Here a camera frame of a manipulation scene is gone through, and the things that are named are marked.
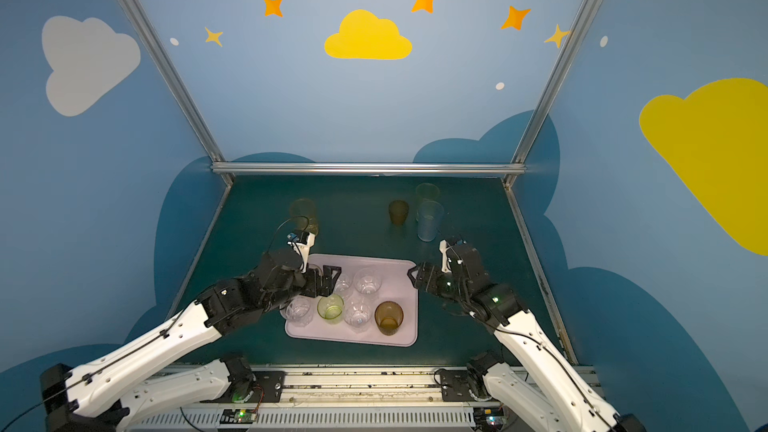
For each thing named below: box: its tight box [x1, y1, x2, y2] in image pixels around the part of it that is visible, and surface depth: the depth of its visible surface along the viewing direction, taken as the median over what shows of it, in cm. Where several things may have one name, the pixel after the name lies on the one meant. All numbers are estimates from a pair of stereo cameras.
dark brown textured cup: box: [374, 300, 404, 336], surface depth 82 cm
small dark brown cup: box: [389, 200, 409, 225], surface depth 107 cm
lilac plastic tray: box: [284, 254, 419, 347], surface depth 86 cm
